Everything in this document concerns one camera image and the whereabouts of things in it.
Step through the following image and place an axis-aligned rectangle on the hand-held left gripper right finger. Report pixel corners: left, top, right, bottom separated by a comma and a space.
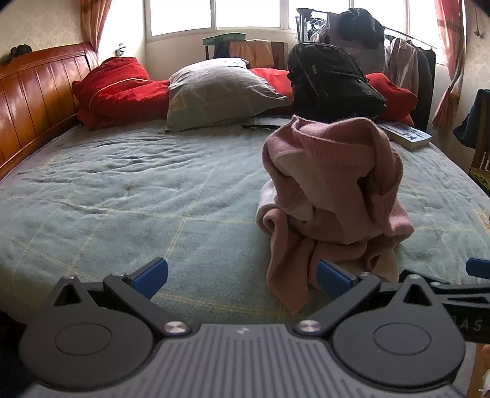
295, 259, 439, 339

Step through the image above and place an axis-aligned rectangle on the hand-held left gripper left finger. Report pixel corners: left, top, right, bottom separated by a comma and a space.
51, 257, 192, 338

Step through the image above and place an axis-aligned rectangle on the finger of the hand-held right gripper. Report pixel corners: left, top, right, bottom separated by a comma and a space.
465, 258, 490, 278

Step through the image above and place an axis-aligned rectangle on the pink and white sweater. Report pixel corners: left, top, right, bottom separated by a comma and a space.
256, 115, 416, 316

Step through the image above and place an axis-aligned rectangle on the clothes rack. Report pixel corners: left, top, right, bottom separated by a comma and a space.
296, 7, 438, 50

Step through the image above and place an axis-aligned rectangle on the wooden chair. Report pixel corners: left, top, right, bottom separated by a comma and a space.
468, 143, 490, 188

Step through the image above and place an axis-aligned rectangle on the dark teal cloth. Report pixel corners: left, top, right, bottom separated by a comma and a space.
453, 89, 490, 151

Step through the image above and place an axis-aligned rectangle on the paperback book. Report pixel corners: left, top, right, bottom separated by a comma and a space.
377, 122, 432, 150

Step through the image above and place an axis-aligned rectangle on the red quilt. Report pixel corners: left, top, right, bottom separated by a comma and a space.
249, 68, 419, 128

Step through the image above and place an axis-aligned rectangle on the red pillow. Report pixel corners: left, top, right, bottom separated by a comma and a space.
72, 57, 172, 131

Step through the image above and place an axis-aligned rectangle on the grey green pillow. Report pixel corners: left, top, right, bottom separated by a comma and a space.
158, 58, 294, 134

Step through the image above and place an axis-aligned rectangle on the black backpack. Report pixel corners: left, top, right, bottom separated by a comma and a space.
240, 41, 388, 130

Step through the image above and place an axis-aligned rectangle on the wooden headboard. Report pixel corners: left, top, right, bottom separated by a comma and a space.
0, 42, 100, 180

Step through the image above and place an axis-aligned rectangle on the beige hanging jacket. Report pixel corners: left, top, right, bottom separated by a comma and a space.
385, 37, 420, 96

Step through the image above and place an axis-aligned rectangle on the orange curtain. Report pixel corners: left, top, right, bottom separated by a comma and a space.
78, 0, 114, 58
432, 0, 471, 131

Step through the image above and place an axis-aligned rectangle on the brown hanging garment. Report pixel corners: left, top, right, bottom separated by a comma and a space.
327, 11, 387, 76

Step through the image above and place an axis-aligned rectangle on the brown cardboard box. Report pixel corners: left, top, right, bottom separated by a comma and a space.
229, 38, 288, 70

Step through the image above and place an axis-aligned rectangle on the black fluffy garment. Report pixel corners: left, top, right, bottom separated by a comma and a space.
339, 8, 384, 39

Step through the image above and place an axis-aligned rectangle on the small black cloth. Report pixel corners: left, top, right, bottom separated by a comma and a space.
1, 44, 33, 64

